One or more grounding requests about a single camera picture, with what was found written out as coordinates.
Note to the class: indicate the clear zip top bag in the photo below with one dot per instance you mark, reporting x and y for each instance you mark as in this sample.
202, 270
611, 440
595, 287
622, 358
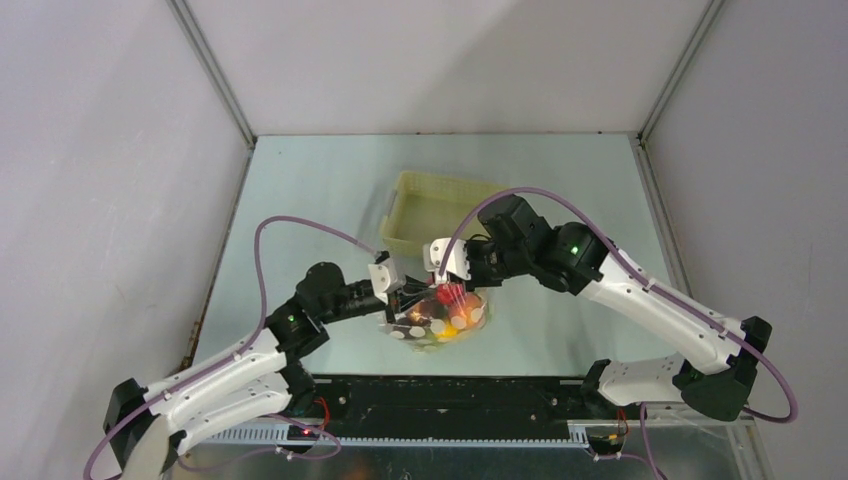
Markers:
413, 329

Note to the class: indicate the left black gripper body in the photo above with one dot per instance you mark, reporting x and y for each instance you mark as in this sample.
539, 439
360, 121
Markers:
396, 304

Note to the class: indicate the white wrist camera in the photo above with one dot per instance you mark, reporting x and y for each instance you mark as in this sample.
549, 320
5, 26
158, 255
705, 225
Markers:
385, 277
447, 263

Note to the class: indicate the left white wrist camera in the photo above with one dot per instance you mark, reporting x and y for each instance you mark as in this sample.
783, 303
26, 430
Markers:
385, 277

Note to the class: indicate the red bell pepper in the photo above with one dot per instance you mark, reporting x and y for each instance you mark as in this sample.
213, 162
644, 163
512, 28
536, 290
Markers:
449, 294

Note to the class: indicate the orange peach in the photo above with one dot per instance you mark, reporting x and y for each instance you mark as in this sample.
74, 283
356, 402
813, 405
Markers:
469, 315

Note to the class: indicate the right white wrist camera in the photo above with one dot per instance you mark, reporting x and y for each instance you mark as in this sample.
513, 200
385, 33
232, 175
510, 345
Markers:
447, 263

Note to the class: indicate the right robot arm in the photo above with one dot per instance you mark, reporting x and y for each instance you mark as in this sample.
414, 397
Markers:
715, 363

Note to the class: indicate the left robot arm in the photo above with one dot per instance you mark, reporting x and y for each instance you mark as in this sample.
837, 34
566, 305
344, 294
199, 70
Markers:
260, 374

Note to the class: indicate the cream perforated plastic basket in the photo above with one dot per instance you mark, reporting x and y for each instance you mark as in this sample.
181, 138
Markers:
425, 206

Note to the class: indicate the small circuit board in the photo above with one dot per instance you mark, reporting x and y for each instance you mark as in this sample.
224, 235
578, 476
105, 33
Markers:
303, 434

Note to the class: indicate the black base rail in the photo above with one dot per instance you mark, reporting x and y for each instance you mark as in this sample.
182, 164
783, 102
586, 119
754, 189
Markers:
453, 408

